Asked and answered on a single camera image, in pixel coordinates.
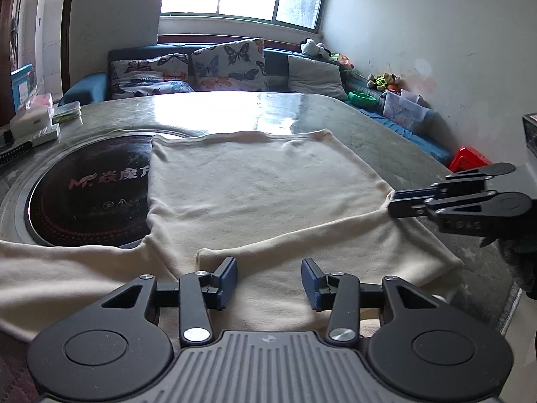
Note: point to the white labelled box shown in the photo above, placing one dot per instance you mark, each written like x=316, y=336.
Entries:
x=31, y=121

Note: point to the cream sweatshirt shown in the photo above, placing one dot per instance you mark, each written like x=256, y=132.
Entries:
x=251, y=184

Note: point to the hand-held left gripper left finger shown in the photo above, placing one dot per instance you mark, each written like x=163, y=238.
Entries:
x=226, y=281

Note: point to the dark wooden door frame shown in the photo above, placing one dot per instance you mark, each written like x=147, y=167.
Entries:
x=69, y=29

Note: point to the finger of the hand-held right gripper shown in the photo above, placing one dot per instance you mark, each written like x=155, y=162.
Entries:
x=415, y=194
x=411, y=209

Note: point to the red plastic stool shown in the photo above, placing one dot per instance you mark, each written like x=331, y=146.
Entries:
x=467, y=158

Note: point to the flat white box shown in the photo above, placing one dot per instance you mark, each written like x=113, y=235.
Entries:
x=42, y=138

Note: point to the orange and green toy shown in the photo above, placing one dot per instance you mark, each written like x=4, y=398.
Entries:
x=343, y=61

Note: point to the blue corner sofa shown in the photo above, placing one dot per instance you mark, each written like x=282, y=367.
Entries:
x=84, y=86

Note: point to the panda plush toy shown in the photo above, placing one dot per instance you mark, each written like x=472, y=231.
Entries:
x=314, y=48

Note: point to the green plastic bowl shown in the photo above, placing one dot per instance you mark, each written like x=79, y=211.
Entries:
x=363, y=98

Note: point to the green packet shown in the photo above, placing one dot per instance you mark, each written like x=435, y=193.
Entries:
x=67, y=111

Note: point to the person's right hand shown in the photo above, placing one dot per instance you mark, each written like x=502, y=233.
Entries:
x=524, y=264

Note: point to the grey pillow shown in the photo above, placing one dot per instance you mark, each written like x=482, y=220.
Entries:
x=316, y=76

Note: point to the pink tissue pack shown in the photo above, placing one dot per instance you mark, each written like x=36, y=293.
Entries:
x=42, y=101

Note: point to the clear plastic storage box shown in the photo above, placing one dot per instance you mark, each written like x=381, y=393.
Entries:
x=405, y=111

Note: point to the round black induction cooktop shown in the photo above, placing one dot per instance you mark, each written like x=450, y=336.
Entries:
x=84, y=210

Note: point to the green frog plush toy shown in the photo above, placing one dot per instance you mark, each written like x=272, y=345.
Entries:
x=382, y=80

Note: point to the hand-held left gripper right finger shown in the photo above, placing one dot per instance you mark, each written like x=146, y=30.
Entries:
x=311, y=285

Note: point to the light blue small cabinet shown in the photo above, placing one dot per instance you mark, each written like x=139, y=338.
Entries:
x=21, y=88

